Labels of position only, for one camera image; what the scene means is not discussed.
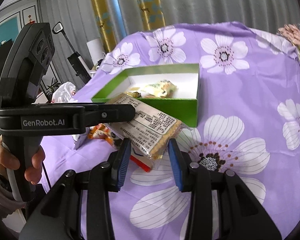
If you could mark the white red-trim snack packet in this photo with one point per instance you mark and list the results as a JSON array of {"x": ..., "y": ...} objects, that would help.
[{"x": 142, "y": 161}]

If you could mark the yellow patterned curtain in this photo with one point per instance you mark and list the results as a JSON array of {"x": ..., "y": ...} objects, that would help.
[{"x": 117, "y": 19}]

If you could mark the white board panel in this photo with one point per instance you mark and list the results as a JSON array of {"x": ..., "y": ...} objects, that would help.
[{"x": 96, "y": 50}]

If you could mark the beige biscuit pack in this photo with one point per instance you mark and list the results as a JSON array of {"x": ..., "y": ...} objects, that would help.
[{"x": 149, "y": 130}]

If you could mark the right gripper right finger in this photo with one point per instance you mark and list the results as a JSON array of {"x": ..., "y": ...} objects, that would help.
[{"x": 191, "y": 177}]

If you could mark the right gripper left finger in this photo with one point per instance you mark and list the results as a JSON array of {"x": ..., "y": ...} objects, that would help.
[{"x": 108, "y": 176}]

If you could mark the dark yellow candy packet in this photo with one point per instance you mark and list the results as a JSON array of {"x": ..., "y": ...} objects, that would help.
[{"x": 134, "y": 94}]

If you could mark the cream corn yam packet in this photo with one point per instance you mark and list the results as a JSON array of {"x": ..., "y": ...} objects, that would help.
[{"x": 161, "y": 89}]

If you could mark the person's left hand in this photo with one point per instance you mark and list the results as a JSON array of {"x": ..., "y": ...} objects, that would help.
[{"x": 32, "y": 174}]

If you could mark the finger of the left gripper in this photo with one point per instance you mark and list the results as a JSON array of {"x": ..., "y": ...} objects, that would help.
[
  {"x": 100, "y": 113},
  {"x": 71, "y": 104}
]

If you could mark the green cardboard box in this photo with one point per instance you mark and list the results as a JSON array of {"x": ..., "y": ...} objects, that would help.
[{"x": 184, "y": 102}]

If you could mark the grey curtain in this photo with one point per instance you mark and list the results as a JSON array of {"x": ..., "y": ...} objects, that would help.
[{"x": 78, "y": 18}]

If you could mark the orange panda seed packet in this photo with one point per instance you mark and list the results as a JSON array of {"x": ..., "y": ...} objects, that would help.
[{"x": 102, "y": 132}]

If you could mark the white blue puff packet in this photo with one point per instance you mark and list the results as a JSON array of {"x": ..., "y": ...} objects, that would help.
[{"x": 79, "y": 140}]

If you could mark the black white stick vacuum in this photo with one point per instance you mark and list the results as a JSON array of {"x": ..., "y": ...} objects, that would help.
[{"x": 76, "y": 60}]

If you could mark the potted green plant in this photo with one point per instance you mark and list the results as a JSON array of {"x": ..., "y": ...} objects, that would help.
[{"x": 55, "y": 84}]

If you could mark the white red plastic bag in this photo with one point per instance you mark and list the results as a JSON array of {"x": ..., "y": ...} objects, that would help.
[{"x": 65, "y": 93}]

